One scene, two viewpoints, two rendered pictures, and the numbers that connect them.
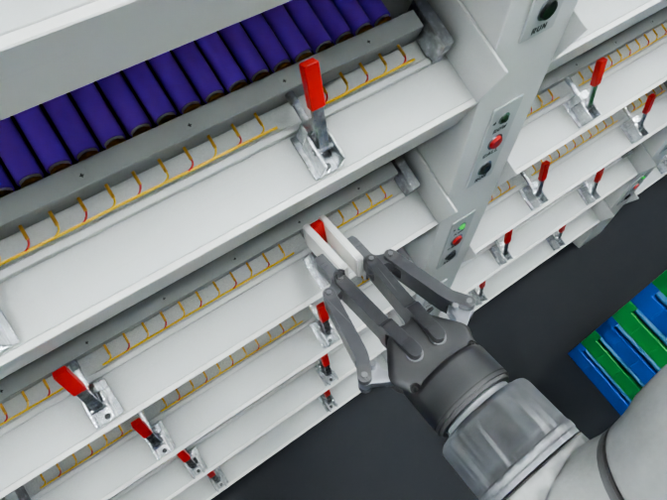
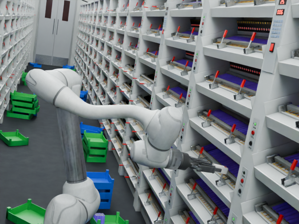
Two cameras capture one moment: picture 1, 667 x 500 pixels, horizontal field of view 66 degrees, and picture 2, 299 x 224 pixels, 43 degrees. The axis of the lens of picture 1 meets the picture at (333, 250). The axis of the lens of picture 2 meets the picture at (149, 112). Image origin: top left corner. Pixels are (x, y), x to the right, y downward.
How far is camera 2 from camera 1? 169 cm
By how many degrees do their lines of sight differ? 89
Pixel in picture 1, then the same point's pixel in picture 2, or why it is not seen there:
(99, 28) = (221, 97)
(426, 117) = (237, 152)
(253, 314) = (211, 176)
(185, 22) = (225, 102)
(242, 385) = (200, 210)
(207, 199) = (222, 135)
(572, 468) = not seen: hidden behind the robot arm
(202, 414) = (195, 204)
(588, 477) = not seen: hidden behind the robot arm
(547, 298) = not seen: outside the picture
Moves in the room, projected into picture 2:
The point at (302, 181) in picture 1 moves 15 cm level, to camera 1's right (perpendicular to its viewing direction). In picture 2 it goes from (224, 142) to (218, 150)
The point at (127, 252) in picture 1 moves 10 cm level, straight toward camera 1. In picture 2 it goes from (214, 132) to (195, 130)
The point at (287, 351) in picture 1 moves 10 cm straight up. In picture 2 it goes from (208, 217) to (212, 198)
